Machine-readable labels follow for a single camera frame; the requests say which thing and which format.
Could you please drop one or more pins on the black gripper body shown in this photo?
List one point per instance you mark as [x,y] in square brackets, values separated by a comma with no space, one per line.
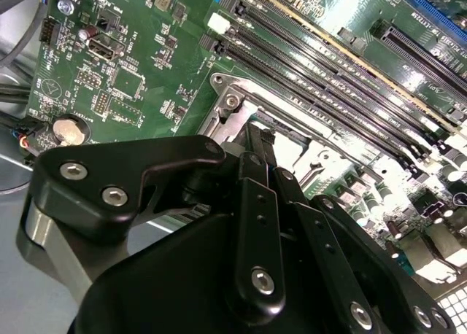
[164,286]

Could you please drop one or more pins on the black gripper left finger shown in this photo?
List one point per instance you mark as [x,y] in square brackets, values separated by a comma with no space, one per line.
[91,173]

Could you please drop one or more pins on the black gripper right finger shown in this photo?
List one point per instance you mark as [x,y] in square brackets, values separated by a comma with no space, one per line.
[324,246]

